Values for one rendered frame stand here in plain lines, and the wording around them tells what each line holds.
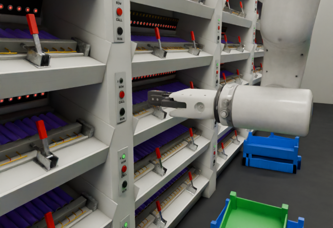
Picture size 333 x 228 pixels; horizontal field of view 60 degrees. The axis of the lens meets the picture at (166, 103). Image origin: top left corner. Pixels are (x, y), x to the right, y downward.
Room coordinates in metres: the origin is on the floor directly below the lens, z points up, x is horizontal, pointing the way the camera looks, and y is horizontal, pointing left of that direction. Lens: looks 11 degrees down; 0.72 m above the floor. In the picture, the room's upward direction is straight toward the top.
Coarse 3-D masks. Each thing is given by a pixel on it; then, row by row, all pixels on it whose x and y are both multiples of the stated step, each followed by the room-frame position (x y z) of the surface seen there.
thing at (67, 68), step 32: (0, 0) 0.62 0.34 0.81; (32, 0) 0.68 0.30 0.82; (0, 32) 0.58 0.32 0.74; (32, 32) 0.52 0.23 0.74; (64, 32) 0.71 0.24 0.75; (0, 64) 0.47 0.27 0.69; (32, 64) 0.51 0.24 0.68; (64, 64) 0.57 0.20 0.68; (96, 64) 0.63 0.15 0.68; (0, 96) 0.45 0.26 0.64
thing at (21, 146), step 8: (56, 128) 0.62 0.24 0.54; (64, 128) 0.62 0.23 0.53; (72, 128) 0.64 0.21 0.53; (80, 128) 0.66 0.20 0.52; (32, 136) 0.56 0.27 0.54; (48, 136) 0.58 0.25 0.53; (56, 136) 0.60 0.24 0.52; (64, 136) 0.62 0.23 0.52; (80, 136) 0.64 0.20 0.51; (8, 144) 0.51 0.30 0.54; (16, 144) 0.52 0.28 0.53; (24, 144) 0.53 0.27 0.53; (40, 144) 0.57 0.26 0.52; (56, 144) 0.58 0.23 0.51; (0, 152) 0.49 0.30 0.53; (8, 152) 0.50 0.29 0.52; (16, 152) 0.52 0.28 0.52; (24, 152) 0.54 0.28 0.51; (0, 160) 0.49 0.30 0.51
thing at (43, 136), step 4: (40, 120) 0.53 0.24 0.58; (36, 124) 0.52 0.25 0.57; (40, 124) 0.52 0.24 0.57; (40, 128) 0.52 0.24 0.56; (44, 128) 0.53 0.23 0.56; (40, 132) 0.52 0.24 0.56; (44, 132) 0.53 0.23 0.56; (40, 136) 0.52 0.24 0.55; (44, 136) 0.52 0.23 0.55; (44, 140) 0.52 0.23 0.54; (44, 144) 0.52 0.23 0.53; (44, 148) 0.52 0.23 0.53; (48, 148) 0.52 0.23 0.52; (48, 152) 0.52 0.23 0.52; (48, 156) 0.52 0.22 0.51
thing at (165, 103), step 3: (162, 102) 0.58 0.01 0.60; (165, 102) 0.58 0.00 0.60; (168, 102) 0.57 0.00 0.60; (171, 102) 0.57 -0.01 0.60; (174, 102) 0.57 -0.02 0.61; (177, 102) 0.57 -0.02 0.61; (180, 102) 0.57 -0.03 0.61; (183, 102) 0.57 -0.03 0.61; (162, 105) 0.58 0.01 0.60; (165, 105) 0.58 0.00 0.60; (168, 105) 0.57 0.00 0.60; (171, 105) 0.57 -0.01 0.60; (174, 105) 0.57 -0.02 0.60; (177, 105) 0.57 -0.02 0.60; (180, 105) 0.57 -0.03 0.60; (183, 105) 0.57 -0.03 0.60
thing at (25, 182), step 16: (0, 112) 0.60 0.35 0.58; (64, 112) 0.72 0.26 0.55; (80, 112) 0.69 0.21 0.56; (96, 128) 0.67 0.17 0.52; (112, 128) 0.64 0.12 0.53; (48, 144) 0.59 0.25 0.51; (80, 144) 0.62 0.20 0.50; (96, 144) 0.64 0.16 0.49; (16, 160) 0.51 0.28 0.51; (32, 160) 0.52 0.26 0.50; (64, 160) 0.55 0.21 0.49; (80, 160) 0.57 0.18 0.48; (96, 160) 0.62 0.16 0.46; (0, 176) 0.46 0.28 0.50; (16, 176) 0.47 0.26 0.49; (32, 176) 0.48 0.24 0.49; (48, 176) 0.50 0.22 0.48; (64, 176) 0.54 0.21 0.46; (0, 192) 0.43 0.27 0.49; (16, 192) 0.45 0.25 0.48; (32, 192) 0.48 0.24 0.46; (0, 208) 0.43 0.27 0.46
